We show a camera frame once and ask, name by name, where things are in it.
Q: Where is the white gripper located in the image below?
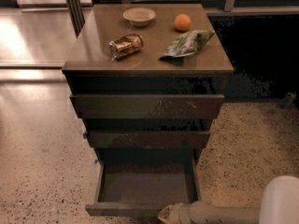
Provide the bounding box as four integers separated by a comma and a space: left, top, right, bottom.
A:
158, 203, 191, 224

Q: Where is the brown bottom drawer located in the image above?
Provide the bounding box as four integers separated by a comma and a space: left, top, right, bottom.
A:
85, 159, 200, 217

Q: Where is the brown drawer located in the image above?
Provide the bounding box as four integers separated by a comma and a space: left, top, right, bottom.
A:
85, 159, 200, 217
86, 131, 210, 148
70, 94, 224, 119

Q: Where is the brown middle drawer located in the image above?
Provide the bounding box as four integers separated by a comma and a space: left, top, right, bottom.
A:
86, 131, 210, 148

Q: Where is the brown top drawer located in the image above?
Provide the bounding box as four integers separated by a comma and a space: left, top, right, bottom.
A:
70, 94, 224, 119

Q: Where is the brown drawer cabinet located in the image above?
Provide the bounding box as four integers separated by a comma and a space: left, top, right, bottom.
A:
63, 5, 234, 171

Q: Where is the green chip bag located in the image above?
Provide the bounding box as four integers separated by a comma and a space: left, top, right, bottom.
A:
160, 30, 215, 60

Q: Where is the gold soda can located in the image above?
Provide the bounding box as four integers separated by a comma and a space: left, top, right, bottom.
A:
109, 34, 144, 60

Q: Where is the orange fruit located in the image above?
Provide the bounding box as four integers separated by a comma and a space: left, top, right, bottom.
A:
174, 14, 191, 32

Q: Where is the white ceramic bowl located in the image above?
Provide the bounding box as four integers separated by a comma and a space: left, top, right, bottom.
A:
123, 7, 156, 27

